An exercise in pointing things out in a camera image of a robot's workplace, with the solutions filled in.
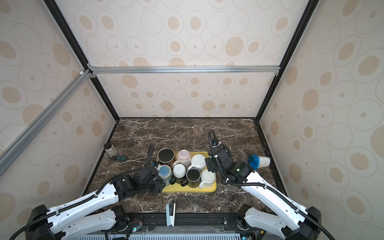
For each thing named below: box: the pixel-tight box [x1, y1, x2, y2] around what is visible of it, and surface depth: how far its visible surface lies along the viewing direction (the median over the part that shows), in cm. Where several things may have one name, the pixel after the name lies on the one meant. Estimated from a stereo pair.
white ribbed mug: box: [187, 153, 207, 172], surface depth 88 cm
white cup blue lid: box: [248, 154, 271, 170], surface depth 91 cm
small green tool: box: [112, 155, 127, 161], surface depth 97 cm
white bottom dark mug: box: [169, 163, 187, 185], surface depth 84 cm
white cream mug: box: [199, 169, 216, 189], surface depth 83 cm
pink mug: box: [172, 149, 191, 169], surface depth 87 cm
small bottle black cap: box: [103, 142, 118, 157], surface depth 95 cm
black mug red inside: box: [180, 167, 201, 189], surface depth 83 cm
